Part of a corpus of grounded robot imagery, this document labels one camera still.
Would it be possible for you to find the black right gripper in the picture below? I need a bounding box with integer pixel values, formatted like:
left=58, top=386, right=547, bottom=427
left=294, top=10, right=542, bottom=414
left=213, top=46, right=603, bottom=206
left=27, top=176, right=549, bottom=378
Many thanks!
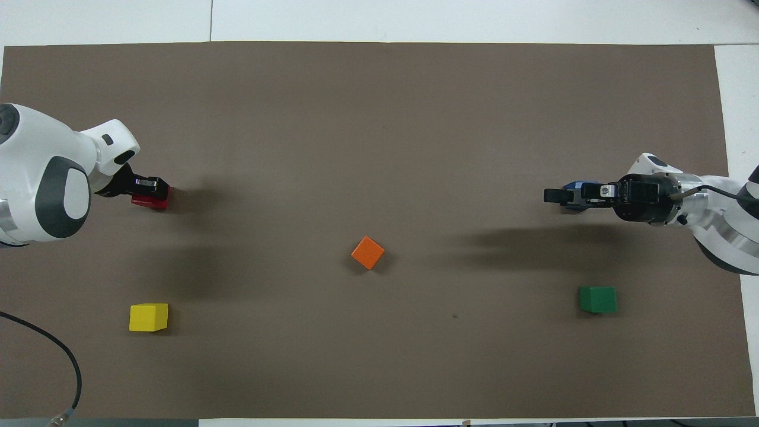
left=544, top=181, right=622, bottom=209

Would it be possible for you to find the blue wooden block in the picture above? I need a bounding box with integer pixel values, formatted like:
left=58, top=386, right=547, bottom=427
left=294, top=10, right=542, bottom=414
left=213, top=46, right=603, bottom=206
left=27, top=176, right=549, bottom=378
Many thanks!
left=560, top=181, right=599, bottom=213

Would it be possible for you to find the green wooden block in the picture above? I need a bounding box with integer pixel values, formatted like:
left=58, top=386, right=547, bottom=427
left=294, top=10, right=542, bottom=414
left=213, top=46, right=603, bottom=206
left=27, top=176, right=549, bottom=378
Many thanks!
left=578, top=285, right=617, bottom=314

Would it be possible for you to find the red wooden block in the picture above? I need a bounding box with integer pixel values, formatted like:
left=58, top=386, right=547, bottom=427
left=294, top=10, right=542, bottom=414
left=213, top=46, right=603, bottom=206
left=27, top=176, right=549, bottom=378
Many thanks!
left=131, top=185, right=171, bottom=211

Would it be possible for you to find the yellow wooden block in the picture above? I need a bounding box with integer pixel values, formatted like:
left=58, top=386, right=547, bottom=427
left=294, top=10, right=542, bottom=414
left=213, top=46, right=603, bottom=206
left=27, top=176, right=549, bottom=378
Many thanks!
left=129, top=302, right=169, bottom=333

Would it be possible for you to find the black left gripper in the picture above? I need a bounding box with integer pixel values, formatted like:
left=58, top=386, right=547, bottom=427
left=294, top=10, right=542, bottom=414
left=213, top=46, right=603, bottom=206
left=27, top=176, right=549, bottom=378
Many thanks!
left=116, top=169, right=171, bottom=197

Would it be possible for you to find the brown paper table mat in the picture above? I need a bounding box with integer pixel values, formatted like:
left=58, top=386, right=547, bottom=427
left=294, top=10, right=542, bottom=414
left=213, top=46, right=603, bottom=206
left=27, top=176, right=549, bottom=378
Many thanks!
left=0, top=40, right=757, bottom=419

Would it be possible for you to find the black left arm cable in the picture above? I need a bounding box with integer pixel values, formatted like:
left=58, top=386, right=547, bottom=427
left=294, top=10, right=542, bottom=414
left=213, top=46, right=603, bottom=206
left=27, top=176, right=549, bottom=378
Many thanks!
left=0, top=311, right=82, bottom=427

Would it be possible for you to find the orange wooden block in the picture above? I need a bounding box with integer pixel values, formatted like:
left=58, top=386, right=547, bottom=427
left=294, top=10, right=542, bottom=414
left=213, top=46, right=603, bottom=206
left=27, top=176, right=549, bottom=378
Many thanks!
left=350, top=235, right=385, bottom=271

